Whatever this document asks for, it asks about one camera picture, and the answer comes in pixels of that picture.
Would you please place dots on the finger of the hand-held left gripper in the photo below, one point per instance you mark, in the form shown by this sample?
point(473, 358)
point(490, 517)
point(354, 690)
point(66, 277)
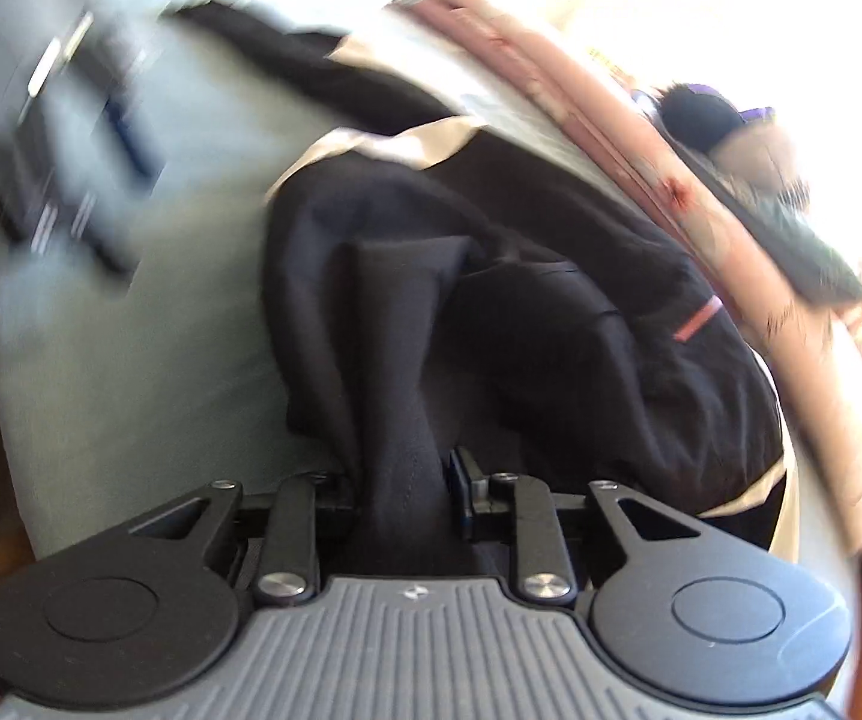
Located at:
point(33, 165)
point(135, 139)

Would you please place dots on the pink floral quilt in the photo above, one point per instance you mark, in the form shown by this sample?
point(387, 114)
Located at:
point(799, 375)

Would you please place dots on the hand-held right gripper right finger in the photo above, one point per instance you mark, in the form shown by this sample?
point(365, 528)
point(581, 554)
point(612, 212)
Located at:
point(465, 495)

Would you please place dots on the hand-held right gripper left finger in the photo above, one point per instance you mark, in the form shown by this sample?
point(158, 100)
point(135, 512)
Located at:
point(333, 499)

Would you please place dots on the black and cream hooded jacket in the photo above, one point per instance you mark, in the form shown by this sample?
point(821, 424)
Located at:
point(551, 352)

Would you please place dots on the grey-green pillow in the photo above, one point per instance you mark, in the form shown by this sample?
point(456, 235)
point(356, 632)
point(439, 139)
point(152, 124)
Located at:
point(814, 255)

